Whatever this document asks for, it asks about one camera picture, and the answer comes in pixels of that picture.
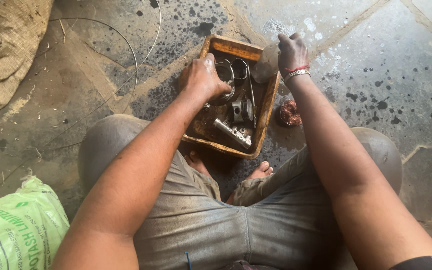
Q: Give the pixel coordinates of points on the person's right hand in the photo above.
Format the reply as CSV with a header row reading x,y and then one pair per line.
x,y
293,52

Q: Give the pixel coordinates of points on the person's left hand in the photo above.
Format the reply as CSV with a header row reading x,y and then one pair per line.
x,y
202,77

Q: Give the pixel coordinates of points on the person's right fingers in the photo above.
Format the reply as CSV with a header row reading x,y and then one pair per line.
x,y
290,38

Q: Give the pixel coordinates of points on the clear plastic bottle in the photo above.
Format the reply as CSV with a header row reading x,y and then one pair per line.
x,y
266,63

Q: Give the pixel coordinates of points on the red thread wristband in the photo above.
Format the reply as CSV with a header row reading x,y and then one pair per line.
x,y
296,68

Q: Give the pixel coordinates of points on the thin metal rod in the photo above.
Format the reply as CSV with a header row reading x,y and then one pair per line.
x,y
252,97

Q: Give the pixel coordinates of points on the bowl of copper scrap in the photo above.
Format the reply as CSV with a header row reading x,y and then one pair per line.
x,y
290,112

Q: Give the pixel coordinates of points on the metal piston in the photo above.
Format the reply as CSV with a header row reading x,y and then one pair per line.
x,y
243,110

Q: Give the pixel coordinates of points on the rusty orange metal tray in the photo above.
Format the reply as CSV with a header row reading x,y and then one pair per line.
x,y
231,101

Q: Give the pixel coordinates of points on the metal camshaft part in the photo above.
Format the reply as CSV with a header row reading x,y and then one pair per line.
x,y
233,134

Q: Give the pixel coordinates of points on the person's right foot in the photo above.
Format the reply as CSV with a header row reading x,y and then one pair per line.
x,y
260,171

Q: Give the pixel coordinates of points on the person's foot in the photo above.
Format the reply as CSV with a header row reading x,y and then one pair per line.
x,y
260,171
197,163

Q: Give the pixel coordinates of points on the person's left foot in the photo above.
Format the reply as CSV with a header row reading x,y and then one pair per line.
x,y
197,163

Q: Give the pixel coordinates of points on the person's grey trousers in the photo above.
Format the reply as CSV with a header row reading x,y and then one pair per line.
x,y
238,221

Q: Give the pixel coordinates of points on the brown burlap sack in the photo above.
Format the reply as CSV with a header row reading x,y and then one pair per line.
x,y
8,52

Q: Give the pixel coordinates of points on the green printed plastic sack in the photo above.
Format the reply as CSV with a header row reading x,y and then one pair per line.
x,y
19,228

